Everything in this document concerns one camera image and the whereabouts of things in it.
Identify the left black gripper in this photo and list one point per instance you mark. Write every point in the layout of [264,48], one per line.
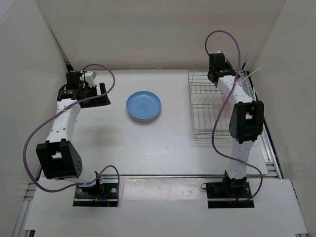
[103,100]

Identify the blue plate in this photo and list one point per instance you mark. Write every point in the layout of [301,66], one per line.
[143,105]

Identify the purple plate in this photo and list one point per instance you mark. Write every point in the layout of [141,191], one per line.
[143,119]

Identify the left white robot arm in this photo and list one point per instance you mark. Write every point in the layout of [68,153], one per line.
[57,155]

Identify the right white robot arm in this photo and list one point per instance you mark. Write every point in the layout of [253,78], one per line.
[246,122]

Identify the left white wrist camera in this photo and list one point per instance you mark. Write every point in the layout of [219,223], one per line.
[89,77]

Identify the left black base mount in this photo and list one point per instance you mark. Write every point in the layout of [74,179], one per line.
[105,193]

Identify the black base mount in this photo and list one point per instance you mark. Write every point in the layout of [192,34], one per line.
[229,193]
[105,193]

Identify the white wire dish rack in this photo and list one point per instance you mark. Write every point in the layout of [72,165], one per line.
[206,101]

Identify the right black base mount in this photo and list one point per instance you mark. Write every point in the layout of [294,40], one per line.
[229,193]

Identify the white cable tie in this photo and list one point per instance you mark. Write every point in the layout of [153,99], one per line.
[239,81]

